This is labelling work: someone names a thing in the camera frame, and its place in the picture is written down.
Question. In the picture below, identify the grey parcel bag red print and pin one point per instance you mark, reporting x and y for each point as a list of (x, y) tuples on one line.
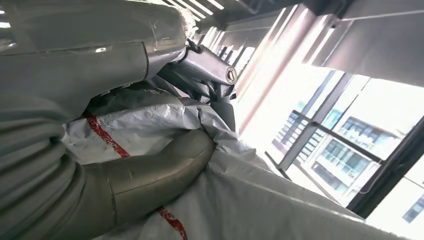
[(248, 198)]

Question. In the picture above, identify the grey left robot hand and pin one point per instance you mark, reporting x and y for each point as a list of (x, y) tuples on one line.
[(82, 49)]

